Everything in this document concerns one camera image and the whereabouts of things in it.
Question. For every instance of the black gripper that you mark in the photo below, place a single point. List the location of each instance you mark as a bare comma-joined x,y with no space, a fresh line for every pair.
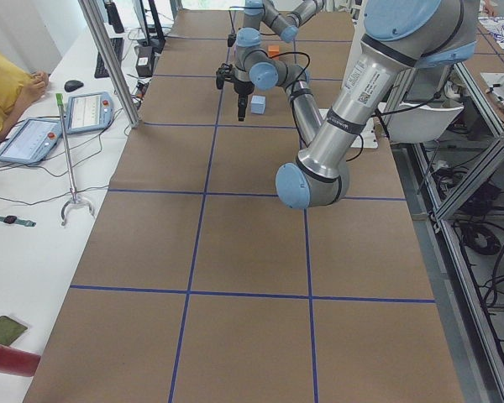
240,86

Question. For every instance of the light blue foam block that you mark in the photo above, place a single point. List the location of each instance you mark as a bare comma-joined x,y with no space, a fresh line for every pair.
258,104

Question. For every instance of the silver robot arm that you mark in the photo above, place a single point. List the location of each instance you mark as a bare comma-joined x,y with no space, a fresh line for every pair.
398,35
284,26

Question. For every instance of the orange foam block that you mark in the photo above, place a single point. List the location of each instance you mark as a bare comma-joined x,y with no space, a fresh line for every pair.
273,51

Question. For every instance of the person's clasped hands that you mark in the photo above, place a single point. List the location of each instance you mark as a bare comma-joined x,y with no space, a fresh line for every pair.
38,85

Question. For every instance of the far blue teach pendant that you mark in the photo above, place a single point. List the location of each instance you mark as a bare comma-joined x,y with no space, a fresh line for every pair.
88,112

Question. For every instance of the blue teach pendant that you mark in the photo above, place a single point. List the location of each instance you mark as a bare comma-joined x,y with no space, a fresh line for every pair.
88,112
33,140

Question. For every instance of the black computer mouse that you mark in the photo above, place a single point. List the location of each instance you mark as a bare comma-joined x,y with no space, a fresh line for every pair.
73,85

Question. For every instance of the near blue teach pendant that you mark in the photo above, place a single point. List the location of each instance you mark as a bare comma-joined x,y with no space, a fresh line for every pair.
33,140

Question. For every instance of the person in yellow shirt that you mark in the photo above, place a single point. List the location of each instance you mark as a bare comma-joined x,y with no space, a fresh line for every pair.
14,95

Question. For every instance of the red water bottle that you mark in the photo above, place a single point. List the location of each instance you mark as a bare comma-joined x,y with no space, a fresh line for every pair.
18,362

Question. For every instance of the aluminium frame post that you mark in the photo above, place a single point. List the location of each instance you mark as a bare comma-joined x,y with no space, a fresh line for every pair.
103,44

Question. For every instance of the green handled reacher grabber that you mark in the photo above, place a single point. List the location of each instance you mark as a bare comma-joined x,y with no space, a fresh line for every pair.
76,200

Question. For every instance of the green strap smartwatch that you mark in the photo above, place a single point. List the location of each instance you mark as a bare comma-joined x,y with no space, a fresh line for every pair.
11,220

